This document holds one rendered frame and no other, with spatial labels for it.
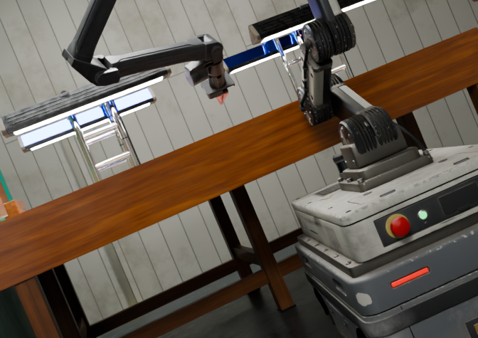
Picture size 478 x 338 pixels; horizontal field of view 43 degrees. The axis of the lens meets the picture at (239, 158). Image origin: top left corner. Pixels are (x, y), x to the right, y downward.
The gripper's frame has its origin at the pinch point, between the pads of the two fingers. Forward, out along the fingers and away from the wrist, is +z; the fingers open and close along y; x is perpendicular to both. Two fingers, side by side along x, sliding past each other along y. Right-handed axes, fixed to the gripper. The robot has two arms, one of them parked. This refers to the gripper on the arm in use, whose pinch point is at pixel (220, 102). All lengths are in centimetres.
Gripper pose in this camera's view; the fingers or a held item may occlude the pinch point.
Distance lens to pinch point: 213.1
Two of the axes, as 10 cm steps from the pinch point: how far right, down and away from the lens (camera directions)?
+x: 4.5, 6.7, -5.9
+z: 0.9, 6.2, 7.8
